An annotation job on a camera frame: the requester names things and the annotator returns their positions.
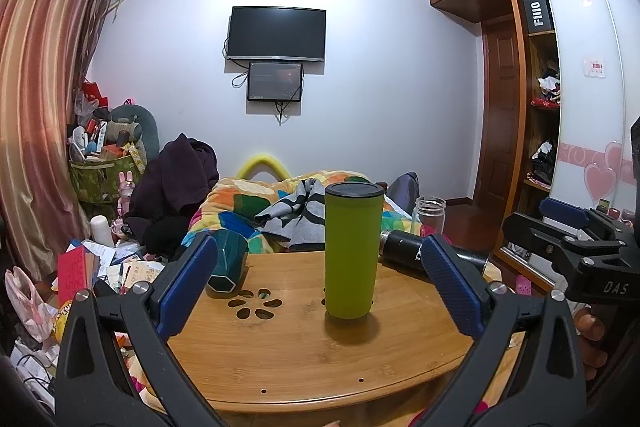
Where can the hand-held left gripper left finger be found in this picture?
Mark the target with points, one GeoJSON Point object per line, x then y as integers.
{"type": "Point", "coordinates": [192, 279]}

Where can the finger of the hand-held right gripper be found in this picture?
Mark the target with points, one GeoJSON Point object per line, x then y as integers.
{"type": "Point", "coordinates": [540, 237]}
{"type": "Point", "coordinates": [565, 211]}

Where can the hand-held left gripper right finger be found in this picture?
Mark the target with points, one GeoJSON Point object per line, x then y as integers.
{"type": "Point", "coordinates": [450, 287]}

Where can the green tumbler cup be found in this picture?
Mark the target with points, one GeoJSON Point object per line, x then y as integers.
{"type": "Point", "coordinates": [352, 257]}

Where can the dark green hexagonal cup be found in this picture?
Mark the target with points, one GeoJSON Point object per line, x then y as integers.
{"type": "Point", "coordinates": [227, 264]}

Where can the person's right hand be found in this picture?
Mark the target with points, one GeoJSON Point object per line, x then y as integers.
{"type": "Point", "coordinates": [592, 359]}

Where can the pink slipper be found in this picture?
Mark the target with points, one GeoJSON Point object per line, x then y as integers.
{"type": "Point", "coordinates": [523, 284]}

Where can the dark clothes pile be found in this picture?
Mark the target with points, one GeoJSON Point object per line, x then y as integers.
{"type": "Point", "coordinates": [542, 162]}

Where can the black flask bottle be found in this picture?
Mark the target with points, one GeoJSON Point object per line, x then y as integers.
{"type": "Point", "coordinates": [405, 249]}

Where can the pile of papers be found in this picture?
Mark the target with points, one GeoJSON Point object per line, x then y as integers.
{"type": "Point", "coordinates": [132, 269]}

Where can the clear glass jar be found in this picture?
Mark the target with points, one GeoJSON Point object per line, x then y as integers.
{"type": "Point", "coordinates": [430, 214]}

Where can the colourful patterned blanket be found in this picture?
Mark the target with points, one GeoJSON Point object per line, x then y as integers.
{"type": "Point", "coordinates": [235, 202]}

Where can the dark purple jacket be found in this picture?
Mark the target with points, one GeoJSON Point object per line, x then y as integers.
{"type": "Point", "coordinates": [175, 182]}

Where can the white bottle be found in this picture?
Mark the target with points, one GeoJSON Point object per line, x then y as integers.
{"type": "Point", "coordinates": [101, 234]}

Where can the dark blue bag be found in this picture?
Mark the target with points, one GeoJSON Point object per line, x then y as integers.
{"type": "Point", "coordinates": [404, 194]}

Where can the pink bunny toy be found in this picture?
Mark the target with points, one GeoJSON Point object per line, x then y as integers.
{"type": "Point", "coordinates": [126, 192]}

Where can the round bamboo table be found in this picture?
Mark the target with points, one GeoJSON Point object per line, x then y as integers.
{"type": "Point", "coordinates": [290, 347]}

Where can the red booklet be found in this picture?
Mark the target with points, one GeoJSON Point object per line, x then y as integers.
{"type": "Point", "coordinates": [72, 277]}

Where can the grey striped cloth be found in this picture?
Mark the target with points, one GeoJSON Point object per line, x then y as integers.
{"type": "Point", "coordinates": [295, 217]}

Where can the folded clothes pile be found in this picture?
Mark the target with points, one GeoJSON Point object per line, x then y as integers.
{"type": "Point", "coordinates": [549, 89]}

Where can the brown wooden door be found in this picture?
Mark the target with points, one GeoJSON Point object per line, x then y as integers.
{"type": "Point", "coordinates": [500, 107]}

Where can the green storage basket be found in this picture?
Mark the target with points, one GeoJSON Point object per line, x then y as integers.
{"type": "Point", "coordinates": [100, 179]}

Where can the wooden wardrobe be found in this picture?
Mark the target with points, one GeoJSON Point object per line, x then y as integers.
{"type": "Point", "coordinates": [580, 57]}

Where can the grey plush pillow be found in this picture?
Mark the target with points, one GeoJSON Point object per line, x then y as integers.
{"type": "Point", "coordinates": [135, 127]}

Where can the black box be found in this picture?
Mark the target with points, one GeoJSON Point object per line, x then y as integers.
{"type": "Point", "coordinates": [537, 13]}

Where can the red gift bag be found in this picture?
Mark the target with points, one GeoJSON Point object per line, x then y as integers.
{"type": "Point", "coordinates": [95, 94]}

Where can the striped pink curtain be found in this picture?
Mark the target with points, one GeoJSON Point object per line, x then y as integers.
{"type": "Point", "coordinates": [40, 107]}

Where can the small wall monitor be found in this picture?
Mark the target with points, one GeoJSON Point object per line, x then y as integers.
{"type": "Point", "coordinates": [275, 82]}

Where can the large wall monitor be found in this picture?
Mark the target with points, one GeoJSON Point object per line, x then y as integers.
{"type": "Point", "coordinates": [276, 33]}

